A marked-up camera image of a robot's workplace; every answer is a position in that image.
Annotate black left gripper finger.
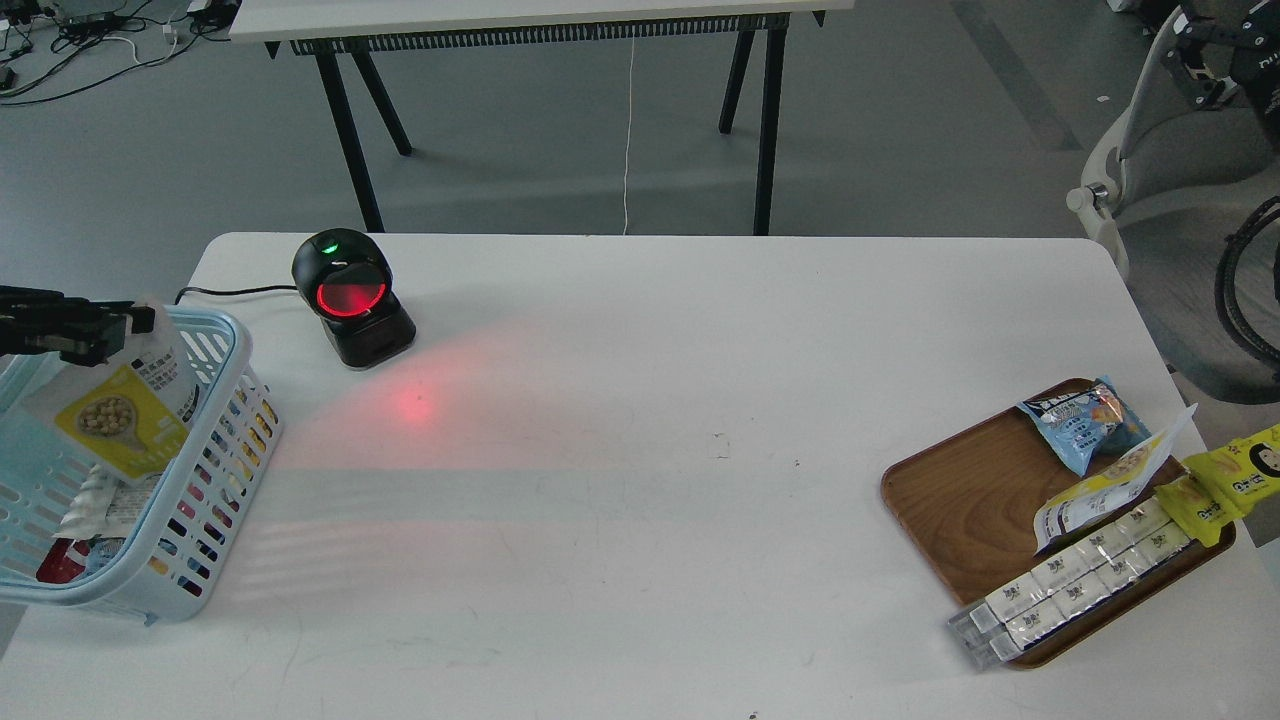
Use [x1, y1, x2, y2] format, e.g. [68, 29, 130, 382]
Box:
[1, 286, 156, 337]
[1, 318, 127, 366]

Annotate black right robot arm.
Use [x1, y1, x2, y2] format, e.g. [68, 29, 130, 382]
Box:
[1164, 1, 1279, 123]

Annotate light blue plastic basket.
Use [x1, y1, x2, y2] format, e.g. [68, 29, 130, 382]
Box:
[3, 306, 282, 624]

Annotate white snack bag in basket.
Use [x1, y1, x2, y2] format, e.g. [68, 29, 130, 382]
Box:
[52, 464, 163, 541]

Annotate red snack in basket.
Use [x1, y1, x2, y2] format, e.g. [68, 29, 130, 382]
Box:
[36, 538, 91, 585]

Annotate blue snack packet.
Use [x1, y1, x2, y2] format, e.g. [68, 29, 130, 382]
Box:
[1016, 375, 1152, 477]

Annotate yellow cartoon snack packet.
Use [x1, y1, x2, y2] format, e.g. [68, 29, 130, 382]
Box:
[1155, 425, 1279, 548]

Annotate black barcode scanner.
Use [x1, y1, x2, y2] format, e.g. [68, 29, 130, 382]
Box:
[291, 228, 417, 369]

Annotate background white table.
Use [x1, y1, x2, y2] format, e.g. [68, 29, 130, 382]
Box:
[229, 1, 851, 236]

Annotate brown wooden tray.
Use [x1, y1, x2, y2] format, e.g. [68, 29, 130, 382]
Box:
[881, 406, 1236, 669]

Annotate grey office chair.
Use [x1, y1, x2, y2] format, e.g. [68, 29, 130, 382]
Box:
[1068, 1, 1277, 405]

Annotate floor cable bundle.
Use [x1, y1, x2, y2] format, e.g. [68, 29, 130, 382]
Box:
[0, 0, 241, 108]

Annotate white hanging cable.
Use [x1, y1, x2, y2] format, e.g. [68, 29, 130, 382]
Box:
[622, 38, 637, 237]

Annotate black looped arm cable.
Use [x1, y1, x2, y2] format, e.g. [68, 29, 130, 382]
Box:
[1213, 196, 1280, 366]

